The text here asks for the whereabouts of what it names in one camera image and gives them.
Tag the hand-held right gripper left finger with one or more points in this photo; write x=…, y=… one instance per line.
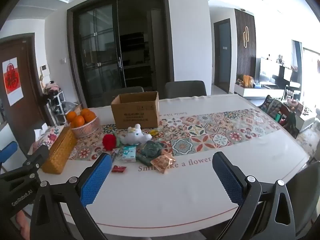
x=96, y=180

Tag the white plastic fruit basket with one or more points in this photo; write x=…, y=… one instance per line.
x=86, y=130

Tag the white plush toy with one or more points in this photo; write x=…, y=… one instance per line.
x=136, y=136

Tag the orange paper bag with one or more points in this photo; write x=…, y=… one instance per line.
x=248, y=81

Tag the woven wicker tissue box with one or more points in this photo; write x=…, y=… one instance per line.
x=58, y=155

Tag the small yellow packet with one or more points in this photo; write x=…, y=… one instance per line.
x=155, y=133

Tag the patterned cushion armchair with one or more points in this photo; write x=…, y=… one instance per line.
x=271, y=107

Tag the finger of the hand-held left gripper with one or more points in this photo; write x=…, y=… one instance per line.
x=36, y=158
x=7, y=152

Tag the dark green cloth pouch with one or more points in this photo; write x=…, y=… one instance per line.
x=150, y=150

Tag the dark interior door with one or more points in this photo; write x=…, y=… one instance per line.
x=222, y=55

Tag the small red packet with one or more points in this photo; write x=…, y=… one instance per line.
x=118, y=169

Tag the pile of oranges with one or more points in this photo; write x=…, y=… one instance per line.
x=78, y=121

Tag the patterned table runner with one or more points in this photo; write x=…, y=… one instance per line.
x=212, y=135

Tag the brown cardboard box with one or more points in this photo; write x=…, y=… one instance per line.
x=135, y=115

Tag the person's left hand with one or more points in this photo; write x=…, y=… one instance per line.
x=20, y=218

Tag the brown wooden door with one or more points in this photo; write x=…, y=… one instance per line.
x=27, y=110

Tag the black television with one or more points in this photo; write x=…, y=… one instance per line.
x=265, y=70

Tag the dark glass sliding door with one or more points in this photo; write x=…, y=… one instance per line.
x=100, y=55

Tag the gold wall ornament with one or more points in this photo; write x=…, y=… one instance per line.
x=246, y=37

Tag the white tv cabinet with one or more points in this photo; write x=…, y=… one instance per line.
x=260, y=92

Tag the white wall intercom panel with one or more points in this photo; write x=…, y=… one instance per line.
x=45, y=70

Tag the small blue-white tissue pack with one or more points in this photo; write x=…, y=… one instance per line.
x=128, y=153

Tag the dark wooden chair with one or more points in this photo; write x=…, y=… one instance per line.
x=288, y=120

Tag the open cardboard floor box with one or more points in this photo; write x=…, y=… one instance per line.
x=77, y=108

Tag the floral tissue box cover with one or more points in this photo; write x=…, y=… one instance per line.
x=48, y=136

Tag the dark grey dining chair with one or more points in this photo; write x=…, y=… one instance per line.
x=122, y=95
x=186, y=88
x=305, y=187

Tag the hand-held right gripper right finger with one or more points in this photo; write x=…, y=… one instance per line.
x=228, y=180

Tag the red and white door poster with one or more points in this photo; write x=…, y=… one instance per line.
x=12, y=82

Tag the pink cloth pile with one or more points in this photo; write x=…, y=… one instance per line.
x=51, y=87

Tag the red knitted flower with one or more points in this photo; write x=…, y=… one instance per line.
x=109, y=142

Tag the orange foil snack packet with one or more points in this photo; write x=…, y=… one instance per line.
x=168, y=157
x=160, y=167

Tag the white shoe rack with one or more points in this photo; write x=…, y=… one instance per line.
x=56, y=107

